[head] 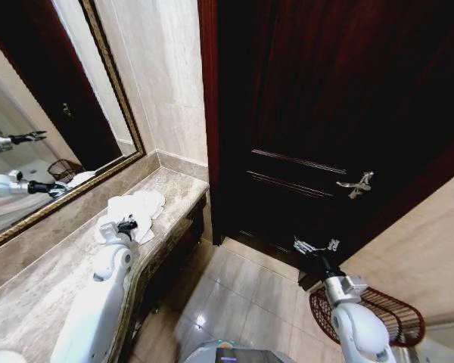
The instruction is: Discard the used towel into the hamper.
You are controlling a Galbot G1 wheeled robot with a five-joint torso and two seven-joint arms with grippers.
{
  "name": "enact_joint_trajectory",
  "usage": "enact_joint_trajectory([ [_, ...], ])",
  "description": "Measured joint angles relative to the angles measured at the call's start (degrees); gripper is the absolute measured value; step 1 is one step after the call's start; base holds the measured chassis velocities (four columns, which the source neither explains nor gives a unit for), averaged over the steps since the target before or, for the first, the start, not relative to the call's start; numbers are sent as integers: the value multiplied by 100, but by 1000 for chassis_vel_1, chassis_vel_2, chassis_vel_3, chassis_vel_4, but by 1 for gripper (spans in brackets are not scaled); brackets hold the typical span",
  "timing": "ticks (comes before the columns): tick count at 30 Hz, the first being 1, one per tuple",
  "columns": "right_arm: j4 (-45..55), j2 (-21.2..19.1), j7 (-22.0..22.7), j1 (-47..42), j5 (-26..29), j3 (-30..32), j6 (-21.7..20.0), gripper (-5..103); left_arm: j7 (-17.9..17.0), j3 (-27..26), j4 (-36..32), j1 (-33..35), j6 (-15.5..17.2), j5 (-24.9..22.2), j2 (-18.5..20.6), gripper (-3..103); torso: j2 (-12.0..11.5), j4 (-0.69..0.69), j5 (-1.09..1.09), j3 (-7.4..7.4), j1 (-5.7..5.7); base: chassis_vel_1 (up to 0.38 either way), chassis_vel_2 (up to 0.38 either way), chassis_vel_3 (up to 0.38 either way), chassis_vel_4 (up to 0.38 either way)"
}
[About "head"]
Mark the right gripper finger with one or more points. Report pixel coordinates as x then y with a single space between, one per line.
334 244
304 246

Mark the white towel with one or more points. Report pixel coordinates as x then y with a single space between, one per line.
136 210

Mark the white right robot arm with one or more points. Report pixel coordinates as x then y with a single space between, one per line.
357 325

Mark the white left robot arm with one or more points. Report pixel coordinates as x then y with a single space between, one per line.
98 302

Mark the brown wicker hamper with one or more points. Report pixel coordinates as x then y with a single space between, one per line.
391 315

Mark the dark wooden vanity cabinet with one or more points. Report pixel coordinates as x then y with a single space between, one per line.
174 249

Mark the dark wooden door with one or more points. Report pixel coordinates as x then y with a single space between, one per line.
325 94

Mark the white sink basin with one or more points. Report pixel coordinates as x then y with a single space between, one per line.
2 357

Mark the gold framed wall mirror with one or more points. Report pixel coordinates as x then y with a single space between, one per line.
41 113

